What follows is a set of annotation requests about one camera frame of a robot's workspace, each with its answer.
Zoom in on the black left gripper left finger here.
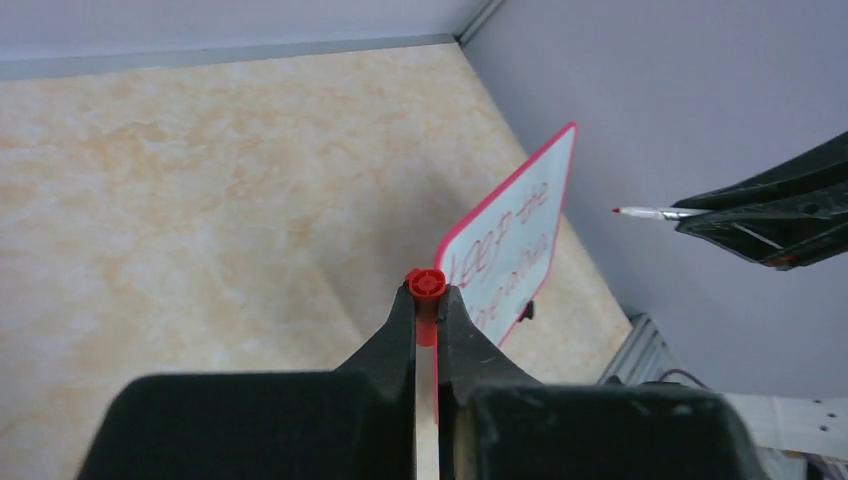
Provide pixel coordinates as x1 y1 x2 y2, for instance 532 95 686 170
79 287 416 479

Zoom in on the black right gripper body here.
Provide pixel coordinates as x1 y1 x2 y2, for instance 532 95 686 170
673 133 847 270

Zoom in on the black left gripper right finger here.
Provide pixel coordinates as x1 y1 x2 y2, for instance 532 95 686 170
437 286 766 479

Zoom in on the red and white marker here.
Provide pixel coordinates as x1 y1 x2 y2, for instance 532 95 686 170
612 206 710 222

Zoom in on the red marker cap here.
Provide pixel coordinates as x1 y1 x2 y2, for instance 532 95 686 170
405 269 447 347

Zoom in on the pink framed whiteboard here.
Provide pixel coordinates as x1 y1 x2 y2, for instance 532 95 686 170
433 121 580 425

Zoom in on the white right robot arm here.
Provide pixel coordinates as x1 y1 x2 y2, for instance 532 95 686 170
615 133 847 479

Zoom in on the black whiteboard foot clip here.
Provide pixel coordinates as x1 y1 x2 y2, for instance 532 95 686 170
518 300 535 323

